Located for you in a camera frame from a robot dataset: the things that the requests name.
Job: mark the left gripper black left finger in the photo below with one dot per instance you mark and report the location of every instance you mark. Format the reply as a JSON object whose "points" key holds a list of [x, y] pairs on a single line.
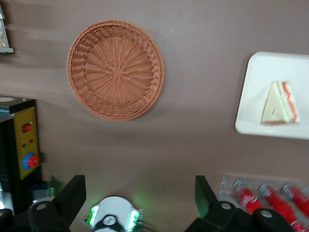
{"points": [[70, 198]]}

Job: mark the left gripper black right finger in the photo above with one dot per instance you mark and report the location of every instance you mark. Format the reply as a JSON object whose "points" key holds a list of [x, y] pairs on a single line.
{"points": [[205, 198]]}

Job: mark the triangular white bread sandwich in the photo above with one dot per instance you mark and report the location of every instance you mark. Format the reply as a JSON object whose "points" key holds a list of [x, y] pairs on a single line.
{"points": [[275, 108]]}

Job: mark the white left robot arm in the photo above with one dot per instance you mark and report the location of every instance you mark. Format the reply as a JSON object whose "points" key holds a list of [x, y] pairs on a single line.
{"points": [[112, 207]]}

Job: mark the cream plastic tray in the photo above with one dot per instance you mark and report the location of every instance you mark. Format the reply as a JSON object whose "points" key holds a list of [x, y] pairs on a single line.
{"points": [[253, 96]]}

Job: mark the round brown wicker basket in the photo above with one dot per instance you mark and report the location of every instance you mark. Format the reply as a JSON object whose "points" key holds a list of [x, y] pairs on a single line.
{"points": [[116, 72]]}

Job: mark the clear acrylic bottle rack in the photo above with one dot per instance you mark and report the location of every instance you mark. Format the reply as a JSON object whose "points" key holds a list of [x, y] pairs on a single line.
{"points": [[225, 184]]}

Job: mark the red cola bottle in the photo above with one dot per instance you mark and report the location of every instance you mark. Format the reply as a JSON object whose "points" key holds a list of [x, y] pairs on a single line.
{"points": [[299, 198], [301, 227], [248, 197], [280, 204]]}

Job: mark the black food warmer yellow panel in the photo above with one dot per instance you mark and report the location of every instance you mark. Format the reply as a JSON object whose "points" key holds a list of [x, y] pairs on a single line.
{"points": [[26, 140]]}

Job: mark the grey slatted snack rack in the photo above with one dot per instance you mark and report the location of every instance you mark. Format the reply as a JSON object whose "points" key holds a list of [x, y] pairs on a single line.
{"points": [[7, 50]]}

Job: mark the clear bag of nuts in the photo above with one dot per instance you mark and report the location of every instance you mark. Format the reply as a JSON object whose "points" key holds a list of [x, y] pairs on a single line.
{"points": [[2, 13], [3, 36]]}

